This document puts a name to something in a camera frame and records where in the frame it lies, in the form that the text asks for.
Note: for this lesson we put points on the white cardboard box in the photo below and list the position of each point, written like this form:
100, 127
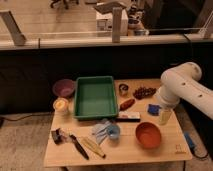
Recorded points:
104, 22

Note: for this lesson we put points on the bunch of dark grapes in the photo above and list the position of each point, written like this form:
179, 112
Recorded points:
143, 92

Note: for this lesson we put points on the blue sponge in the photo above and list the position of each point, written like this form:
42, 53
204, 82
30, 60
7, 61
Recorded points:
153, 109

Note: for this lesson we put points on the green plastic tray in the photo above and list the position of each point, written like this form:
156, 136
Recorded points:
95, 98

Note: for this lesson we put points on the dark small toy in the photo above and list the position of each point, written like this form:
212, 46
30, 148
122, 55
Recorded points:
58, 136

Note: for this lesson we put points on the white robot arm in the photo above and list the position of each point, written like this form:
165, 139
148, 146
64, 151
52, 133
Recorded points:
182, 82

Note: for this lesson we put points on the blue object on floor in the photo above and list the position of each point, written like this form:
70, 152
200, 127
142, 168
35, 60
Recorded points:
190, 142

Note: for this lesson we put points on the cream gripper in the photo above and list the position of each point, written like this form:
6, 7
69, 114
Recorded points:
164, 116

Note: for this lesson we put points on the wooden table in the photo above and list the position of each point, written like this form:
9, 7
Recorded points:
127, 149

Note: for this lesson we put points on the brown sausage toy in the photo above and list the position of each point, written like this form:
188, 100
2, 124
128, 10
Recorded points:
125, 105

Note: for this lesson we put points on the yellow cup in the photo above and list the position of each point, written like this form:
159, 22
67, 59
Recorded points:
60, 105

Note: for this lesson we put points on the orange bowl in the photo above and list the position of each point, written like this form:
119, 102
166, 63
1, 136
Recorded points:
148, 135

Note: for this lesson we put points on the purple bowl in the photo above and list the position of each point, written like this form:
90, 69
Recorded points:
64, 88

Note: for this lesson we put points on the black white board eraser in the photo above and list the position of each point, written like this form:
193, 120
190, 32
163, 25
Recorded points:
128, 117

